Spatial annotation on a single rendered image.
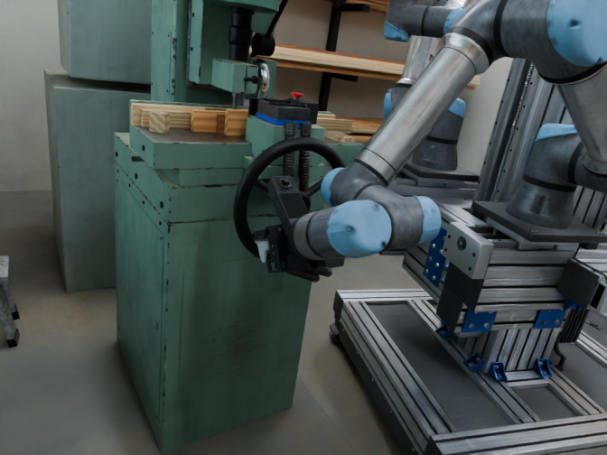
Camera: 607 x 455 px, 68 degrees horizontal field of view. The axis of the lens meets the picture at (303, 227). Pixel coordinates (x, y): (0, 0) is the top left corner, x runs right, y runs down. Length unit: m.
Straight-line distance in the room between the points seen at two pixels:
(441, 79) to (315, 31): 3.21
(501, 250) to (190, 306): 0.77
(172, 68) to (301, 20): 2.63
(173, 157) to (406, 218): 0.57
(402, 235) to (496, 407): 0.99
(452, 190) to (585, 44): 0.92
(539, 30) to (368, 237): 0.41
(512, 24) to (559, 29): 0.08
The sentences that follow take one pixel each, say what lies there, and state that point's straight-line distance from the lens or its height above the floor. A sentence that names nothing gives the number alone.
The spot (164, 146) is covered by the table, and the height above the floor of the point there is 0.89.
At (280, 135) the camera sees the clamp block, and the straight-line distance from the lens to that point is 1.02.
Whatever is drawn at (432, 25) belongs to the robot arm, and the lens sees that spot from 1.33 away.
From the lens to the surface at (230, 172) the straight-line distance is 1.10.
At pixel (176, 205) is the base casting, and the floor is 0.76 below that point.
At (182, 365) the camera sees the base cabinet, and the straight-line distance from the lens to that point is 1.31.
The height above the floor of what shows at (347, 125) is 0.92.
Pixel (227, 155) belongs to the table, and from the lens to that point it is 1.08.
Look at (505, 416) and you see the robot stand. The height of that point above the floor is 0.21.
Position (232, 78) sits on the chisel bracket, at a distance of 1.18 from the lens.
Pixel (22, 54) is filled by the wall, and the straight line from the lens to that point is 3.41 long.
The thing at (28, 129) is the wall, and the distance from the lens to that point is 3.48.
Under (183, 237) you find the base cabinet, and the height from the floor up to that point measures 0.67.
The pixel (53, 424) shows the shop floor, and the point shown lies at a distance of 1.64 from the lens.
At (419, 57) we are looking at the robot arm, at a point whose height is 1.15.
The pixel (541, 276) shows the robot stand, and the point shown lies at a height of 0.69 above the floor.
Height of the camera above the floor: 1.12
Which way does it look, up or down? 21 degrees down
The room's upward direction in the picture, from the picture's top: 8 degrees clockwise
